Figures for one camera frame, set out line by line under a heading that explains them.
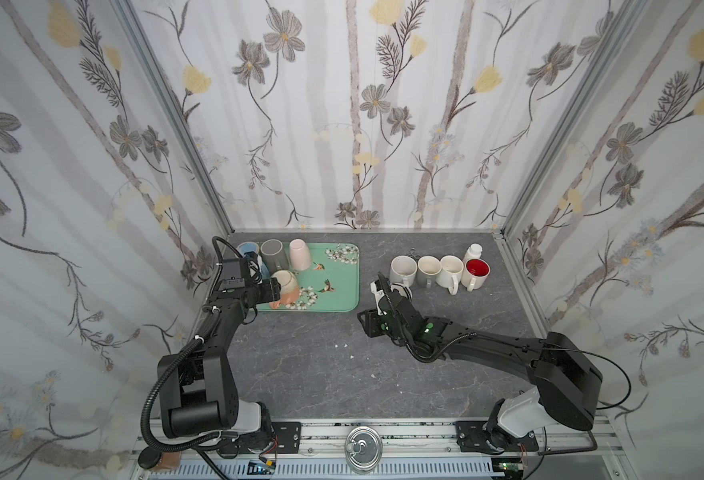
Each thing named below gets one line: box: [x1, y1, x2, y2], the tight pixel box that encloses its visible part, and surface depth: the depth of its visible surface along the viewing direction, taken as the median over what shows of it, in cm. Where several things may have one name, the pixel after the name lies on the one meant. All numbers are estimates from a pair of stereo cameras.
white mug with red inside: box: [461, 258, 491, 292], surface depth 103 cm
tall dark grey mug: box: [260, 238, 289, 275], surface depth 102 cm
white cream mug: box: [436, 255, 464, 296], surface depth 102 cm
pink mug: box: [289, 238, 311, 271], surface depth 106 cm
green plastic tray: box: [255, 242, 360, 313], surface depth 107 cm
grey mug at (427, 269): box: [416, 255, 442, 289], surface depth 100 cm
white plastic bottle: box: [463, 243, 483, 264], surface depth 106 cm
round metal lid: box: [344, 426, 383, 475], surface depth 65 cm
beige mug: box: [389, 255, 418, 288], surface depth 103 cm
